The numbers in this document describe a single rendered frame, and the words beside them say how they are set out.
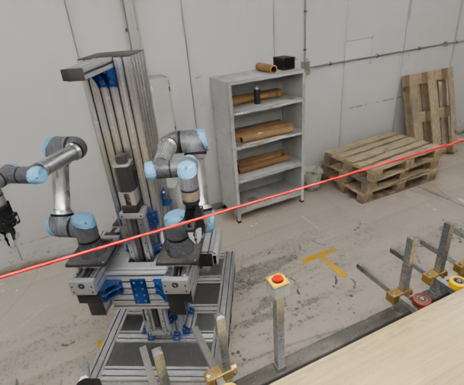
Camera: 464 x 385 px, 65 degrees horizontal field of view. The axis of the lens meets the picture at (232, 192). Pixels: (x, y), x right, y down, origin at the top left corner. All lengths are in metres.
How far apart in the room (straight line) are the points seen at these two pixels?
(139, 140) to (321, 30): 3.17
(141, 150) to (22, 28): 1.96
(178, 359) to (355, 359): 1.28
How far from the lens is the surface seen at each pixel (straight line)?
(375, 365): 1.68
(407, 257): 1.98
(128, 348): 2.74
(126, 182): 1.94
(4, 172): 1.83
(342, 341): 2.00
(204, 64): 3.93
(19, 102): 3.69
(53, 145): 2.11
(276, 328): 1.66
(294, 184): 4.59
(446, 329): 1.90
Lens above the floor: 2.20
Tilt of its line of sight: 27 degrees down
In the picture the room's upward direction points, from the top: 5 degrees counter-clockwise
